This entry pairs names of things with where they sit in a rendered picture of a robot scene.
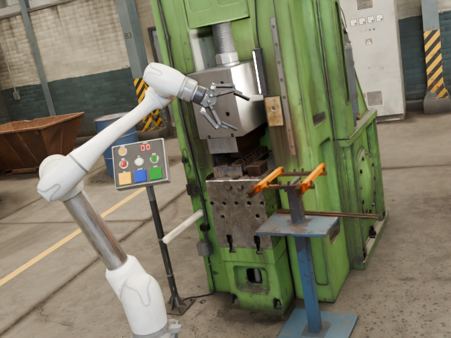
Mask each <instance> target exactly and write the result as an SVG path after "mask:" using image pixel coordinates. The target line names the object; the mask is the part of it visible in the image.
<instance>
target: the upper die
mask: <svg viewBox="0 0 451 338"><path fill-rule="evenodd" d="M263 135H265V130H264V124H262V125H260V126H259V127H257V128H256V129H254V130H252V131H251V132H249V133H247V134H246V135H244V136H239V137H234V136H232V137H222V138H213V139H211V138H209V139H207V143H208V147H209V153H210V154H220V153H232V152H239V151H241V150H243V149H244V148H245V147H247V146H249V145H250V144H251V143H253V142H255V141H256V140H257V139H259V138H260V137H262V136H263Z"/></svg>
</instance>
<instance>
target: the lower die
mask: <svg viewBox="0 0 451 338"><path fill-rule="evenodd" d="M257 147H261V148H262V153H265V152H268V147H267V146H260V145H259V146H257ZM257 147H256V148H257ZM256 148H254V149H253V150H251V151H254V150H255V149H256ZM251 151H250V152H248V153H247V154H246V155H248V154H249V153H251ZM252 153H253V155H254V160H255V159H256V154H255V152H252ZM246 155H244V156H242V157H241V158H240V159H242V158H243V157H245V156H246ZM249 156H250V157H249ZM249 156H246V158H247V159H248V164H249V163H250V158H251V161H252V162H253V156H252V154H249ZM234 159H235V158H231V156H230V157H229V158H227V159H225V160H224V161H222V162H220V163H219V164H218V165H216V166H214V167H213V174H214V178H223V177H235V176H240V177H243V176H245V175H246V174H247V173H248V171H247V172H243V168H244V163H245V166H247V160H246V159H245V158H243V160H244V162H243V161H242V160H240V159H238V160H237V161H235V162H234V163H233V164H232V166H228V165H227V164H228V163H229V162H231V161H232V160H234ZM239 160H240V162H239ZM226 175H227V176H226Z"/></svg>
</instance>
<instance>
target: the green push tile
mask: <svg viewBox="0 0 451 338"><path fill-rule="evenodd" d="M160 178H162V167H156V168H150V179H151V180H156V179H160Z"/></svg>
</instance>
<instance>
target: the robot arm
mask: <svg viewBox="0 0 451 338"><path fill-rule="evenodd" d="M143 80H144V82H145V83H146V84H147V85H149V87H148V89H147V90H146V91H145V98H144V100H143V101H142V102H141V103H140V104H139V105H138V106H137V107H136V108H135V109H133V110H132V111H130V112H129V113H128V114H126V115H124V116H123V117H122V118H120V119H118V120H117V121H116V122H114V123H112V124H111V125H110V126H108V127H107V128H105V129H104V130H103V131H101V132H100V133H99V134H97V135H96V136H95V137H94V138H92V139H90V140H89V141H88V142H87V143H85V144H83V145H82V146H81V147H79V148H77V149H76V150H74V151H72V152H71V153H70V154H68V155H67V156H63V155H58V154H56V155H52V156H49V157H47V158H46V159H45V160H44V161H43V162H42V163H41V164H40V169H39V175H40V181H39V183H38V186H37V189H38V193H39V194H40V195H41V196H42V197H43V198H44V199H46V200H47V201H56V200H58V201H60V202H62V203H63V204H64V206H65V207H66V209H67V210H68V212H69V213H70V215H71V216H72V218H73V219H74V221H75V222H76V224H77V225H78V226H79V228H80V229H81V231H82V232H83V234H84V235H85V237H86V238H87V240H88V241H89V243H90V244H91V245H92V247H93V249H94V250H95V251H96V253H97V255H98V256H99V257H100V259H101V261H102V262H103V263H104V265H105V266H106V268H107V269H106V274H105V277H106V279H107V281H108V282H109V284H110V285H111V287H112V289H113V291H114V292H115V293H116V295H117V297H118V299H119V300H120V302H121V303H122V304H123V308H124V311H125V313H126V316H127V318H128V322H129V324H130V327H131V330H132V338H171V335H172V334H175V333H178V332H181V331H182V325H180V324H176V321H175V319H169V320H168V319H167V316H166V308H165V304H164V299H163V296H162V292H161V289H160V286H159V284H158V283H157V281H156V280H155V279H154V278H153V277H152V276H151V275H149V274H147V273H146V271H145V270H144V269H143V267H142V266H141V264H140V263H139V261H138V260H137V259H136V258H135V257H134V256H130V255H126V253H125V252H124V250H123V249H122V248H121V246H120V244H119V243H118V241H117V240H116V238H115V237H114V235H113V234H112V232H111V231H110V229H109V228H108V226H107V224H106V223H105V222H104V220H103V218H102V217H101V215H100V214H99V212H98V210H97V209H96V208H95V206H94V204H93V203H92V202H91V200H90V198H89V197H88V195H87V194H86V192H85V191H84V182H83V178H84V177H85V176H86V175H87V173H88V172H89V171H90V170H91V168H92V167H93V166H94V164H95V162H96V161H97V160H98V159H99V158H100V156H101V155H102V154H103V152H104V151H105V150H106V149H107V148H108V147H109V146H110V145H111V144H112V143H113V142H114V141H116V140H117V139H118V138H119V137H121V136H122V135H123V134H124V133H125V132H127V131H128V130H129V129H131V128H132V127H133V126H135V124H137V123H138V122H139V121H141V120H142V119H143V118H145V117H146V116H147V115H148V114H150V113H151V112H153V111H154V110H156V109H163V108H165V107H166V106H167V105H169V104H171V103H172V102H173V101H174V100H175V98H176V97H178V98H179V99H182V100H184V101H187V102H190V100H192V101H191V102H193V103H196V104H198V105H200V106H202V109H201V110H200V112H199V114H201V115H202V116H204V118H206V120H207V121H208V122H209V123H210V124H211V126H212V127H213V128H214V129H217V128H218V127H222V128H224V129H228V128H230V129H232V130H234V131H237V130H238V128H237V127H234V126H232V125H230V124H227V123H225V122H223V121H222V122H220V120H219V118H218V116H217V114H216V112H215V110H214V108H213V107H214V105H215V102H216V101H217V98H218V97H219V96H222V95H226V94H229V93H233V95H235V96H237V97H239V98H242V99H244V100H246V101H249V100H250V97H247V96H245V95H243V94H242V93H243V92H242V91H239V90H237V89H236V84H235V83H231V84H217V83H214V82H213V83H212V84H211V88H210V89H208V88H206V87H203V86H201V85H199V86H198V85H197V83H198V82H197V81H195V80H193V79H190V78H189V77H186V76H184V75H183V74H181V73H180V72H179V71H177V70H175V69H173V68H171V67H169V66H166V65H163V64H159V63H154V62H151V63H150V64H149V65H148V66H147V67H146V69H145V71H144V76H143ZM216 88H232V89H228V90H226V91H221V92H217V93H215V92H214V90H213V89H216ZM207 108H209V110H210V112H211V114H212V115H213V118H214V119H215V122H216V123H217V125H216V124H215V122H214V121H213V120H212V119H211V118H210V116H208V114H206V111H205V109H207Z"/></svg>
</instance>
